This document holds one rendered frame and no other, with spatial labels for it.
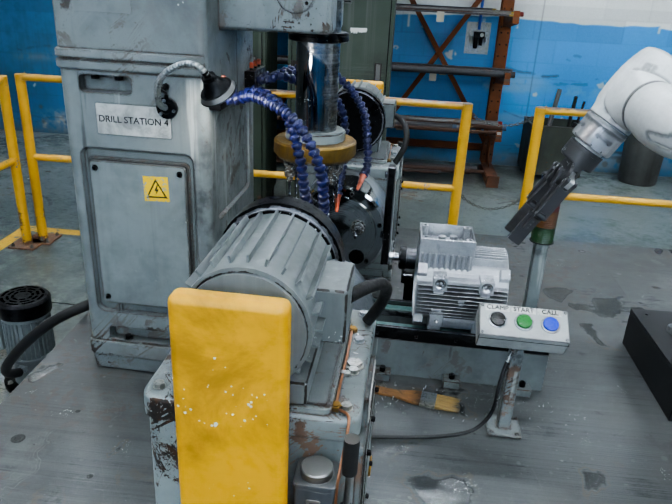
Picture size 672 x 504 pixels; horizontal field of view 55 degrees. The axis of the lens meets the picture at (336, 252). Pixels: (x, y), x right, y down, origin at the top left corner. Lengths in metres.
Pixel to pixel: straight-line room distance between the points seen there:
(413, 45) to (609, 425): 5.20
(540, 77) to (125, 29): 5.51
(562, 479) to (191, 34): 1.08
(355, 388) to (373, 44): 3.74
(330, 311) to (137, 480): 0.63
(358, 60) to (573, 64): 2.68
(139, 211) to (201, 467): 0.70
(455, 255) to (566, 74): 5.24
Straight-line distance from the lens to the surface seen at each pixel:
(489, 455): 1.37
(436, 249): 1.42
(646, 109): 1.23
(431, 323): 1.45
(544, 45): 6.51
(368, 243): 1.70
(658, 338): 1.72
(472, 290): 1.44
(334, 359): 0.90
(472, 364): 1.54
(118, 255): 1.44
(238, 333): 0.68
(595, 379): 1.69
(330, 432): 0.83
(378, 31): 4.47
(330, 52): 1.35
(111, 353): 1.57
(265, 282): 0.73
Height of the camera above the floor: 1.66
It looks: 23 degrees down
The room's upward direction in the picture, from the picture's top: 3 degrees clockwise
